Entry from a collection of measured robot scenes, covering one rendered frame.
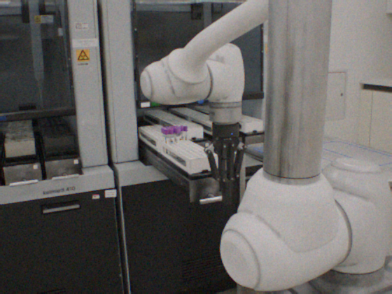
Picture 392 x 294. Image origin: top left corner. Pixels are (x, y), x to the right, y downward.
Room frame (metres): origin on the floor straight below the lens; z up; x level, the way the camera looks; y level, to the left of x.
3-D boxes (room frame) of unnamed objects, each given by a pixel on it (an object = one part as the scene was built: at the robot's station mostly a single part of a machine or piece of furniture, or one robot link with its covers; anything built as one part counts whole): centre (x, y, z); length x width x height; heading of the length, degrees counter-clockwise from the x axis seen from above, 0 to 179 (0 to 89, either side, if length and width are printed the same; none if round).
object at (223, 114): (1.11, -0.07, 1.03); 0.09 x 0.09 x 0.06
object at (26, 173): (1.72, 0.79, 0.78); 0.73 x 0.14 x 0.09; 23
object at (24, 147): (1.50, 0.69, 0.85); 0.12 x 0.02 x 0.06; 114
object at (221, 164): (1.11, -0.06, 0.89); 0.04 x 0.01 x 0.11; 23
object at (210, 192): (1.51, 0.10, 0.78); 0.73 x 0.14 x 0.09; 23
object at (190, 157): (1.39, 0.04, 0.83); 0.30 x 0.10 x 0.06; 23
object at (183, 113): (2.22, 0.07, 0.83); 0.30 x 0.10 x 0.06; 23
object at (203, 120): (1.93, -0.06, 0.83); 0.30 x 0.10 x 0.06; 23
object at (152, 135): (1.68, 0.17, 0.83); 0.30 x 0.10 x 0.06; 23
